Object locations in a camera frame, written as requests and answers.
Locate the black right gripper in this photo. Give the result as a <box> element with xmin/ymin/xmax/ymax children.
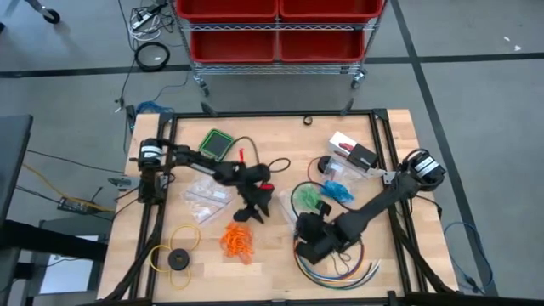
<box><xmin>295</xmin><ymin>200</ymin><xmax>354</xmax><ymax>257</ymax></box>

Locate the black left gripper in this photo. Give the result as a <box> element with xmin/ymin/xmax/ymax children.
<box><xmin>236</xmin><ymin>163</ymin><xmax>276</xmax><ymax>225</ymax></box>

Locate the green rubber bands pile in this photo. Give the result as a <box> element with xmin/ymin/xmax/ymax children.
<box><xmin>294</xmin><ymin>185</ymin><xmax>320</xmax><ymax>210</ymax></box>

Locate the blue rubber bands pile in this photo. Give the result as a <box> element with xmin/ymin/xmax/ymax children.
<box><xmin>320</xmin><ymin>180</ymin><xmax>355</xmax><ymax>204</ymax></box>

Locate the orange rubber bands pile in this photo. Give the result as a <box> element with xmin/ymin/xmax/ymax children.
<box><xmin>219</xmin><ymin>221</ymin><xmax>255</xmax><ymax>265</ymax></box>

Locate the clear plastic bags pile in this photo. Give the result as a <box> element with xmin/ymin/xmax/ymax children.
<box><xmin>181</xmin><ymin>174</ymin><xmax>237</xmax><ymax>225</ymax></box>

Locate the dark purple rubber bands pile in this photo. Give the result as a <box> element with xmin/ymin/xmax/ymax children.
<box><xmin>330</xmin><ymin>249</ymin><xmax>362</xmax><ymax>275</ymax></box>

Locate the small black box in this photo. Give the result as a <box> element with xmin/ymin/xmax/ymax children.
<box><xmin>346</xmin><ymin>143</ymin><xmax>379</xmax><ymax>171</ymax></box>

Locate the black pad with green rim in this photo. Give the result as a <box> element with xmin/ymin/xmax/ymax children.
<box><xmin>198</xmin><ymin>128</ymin><xmax>236</xmax><ymax>162</ymax></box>

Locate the red plastic bin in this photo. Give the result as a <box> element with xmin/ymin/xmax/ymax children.
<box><xmin>277</xmin><ymin>29</ymin><xmax>367</xmax><ymax>64</ymax></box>
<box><xmin>190</xmin><ymin>29</ymin><xmax>279</xmax><ymax>65</ymax></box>
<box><xmin>279</xmin><ymin>0</ymin><xmax>385</xmax><ymax>24</ymax></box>
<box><xmin>175</xmin><ymin>0</ymin><xmax>280</xmax><ymax>24</ymax></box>

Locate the black low furniture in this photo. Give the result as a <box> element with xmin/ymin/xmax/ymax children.
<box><xmin>0</xmin><ymin>218</ymin><xmax>110</xmax><ymax>306</ymax></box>

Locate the white power strip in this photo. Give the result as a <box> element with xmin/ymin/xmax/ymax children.
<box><xmin>130</xmin><ymin>12</ymin><xmax>155</xmax><ymax>31</ymax></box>

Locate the black desk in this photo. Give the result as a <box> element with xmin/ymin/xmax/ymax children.
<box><xmin>0</xmin><ymin>113</ymin><xmax>35</xmax><ymax>226</ymax></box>

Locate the black chair caster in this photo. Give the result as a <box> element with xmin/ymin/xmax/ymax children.
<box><xmin>24</xmin><ymin>0</ymin><xmax>62</xmax><ymax>25</ymax></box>

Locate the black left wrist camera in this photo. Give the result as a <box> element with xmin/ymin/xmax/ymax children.
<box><xmin>232</xmin><ymin>207</ymin><xmax>256</xmax><ymax>224</ymax></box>

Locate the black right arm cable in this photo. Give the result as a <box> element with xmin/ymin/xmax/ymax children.
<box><xmin>290</xmin><ymin>181</ymin><xmax>341</xmax><ymax>222</ymax></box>

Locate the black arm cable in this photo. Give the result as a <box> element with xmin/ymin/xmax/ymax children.
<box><xmin>231</xmin><ymin>135</ymin><xmax>292</xmax><ymax>173</ymax></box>
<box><xmin>290</xmin><ymin>181</ymin><xmax>341</xmax><ymax>222</ymax></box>

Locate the black spool of red wire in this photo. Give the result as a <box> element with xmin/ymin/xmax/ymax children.
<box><xmin>306</xmin><ymin>155</ymin><xmax>337</xmax><ymax>176</ymax></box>

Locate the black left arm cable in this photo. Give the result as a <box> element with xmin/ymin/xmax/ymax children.
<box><xmin>231</xmin><ymin>135</ymin><xmax>292</xmax><ymax>173</ymax></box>

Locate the multicolour cable bundle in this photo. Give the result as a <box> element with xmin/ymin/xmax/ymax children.
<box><xmin>292</xmin><ymin>237</ymin><xmax>382</xmax><ymax>291</ymax></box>

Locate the black spool of yellow wire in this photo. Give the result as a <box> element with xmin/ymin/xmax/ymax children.
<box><xmin>148</xmin><ymin>224</ymin><xmax>201</xmax><ymax>292</ymax></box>

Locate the chrome wire shelf cart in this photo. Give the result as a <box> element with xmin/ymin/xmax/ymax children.
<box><xmin>169</xmin><ymin>0</ymin><xmax>390</xmax><ymax>98</ymax></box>

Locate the blue cable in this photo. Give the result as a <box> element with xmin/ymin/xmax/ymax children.
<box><xmin>443</xmin><ymin>221</ymin><xmax>495</xmax><ymax>295</ymax></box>
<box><xmin>135</xmin><ymin>100</ymin><xmax>176</xmax><ymax>116</ymax></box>

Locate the thin black hanging cable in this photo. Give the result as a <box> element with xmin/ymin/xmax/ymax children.
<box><xmin>114</xmin><ymin>0</ymin><xmax>137</xmax><ymax>114</ymax></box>

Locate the large black ring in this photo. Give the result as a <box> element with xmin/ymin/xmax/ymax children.
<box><xmin>134</xmin><ymin>41</ymin><xmax>171</xmax><ymax>72</ymax></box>

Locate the white cable coil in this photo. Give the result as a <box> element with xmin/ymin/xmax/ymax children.
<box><xmin>128</xmin><ymin>14</ymin><xmax>163</xmax><ymax>43</ymax></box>

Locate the yellow cable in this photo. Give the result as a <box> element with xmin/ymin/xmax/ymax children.
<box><xmin>23</xmin><ymin>163</ymin><xmax>116</xmax><ymax>213</ymax></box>

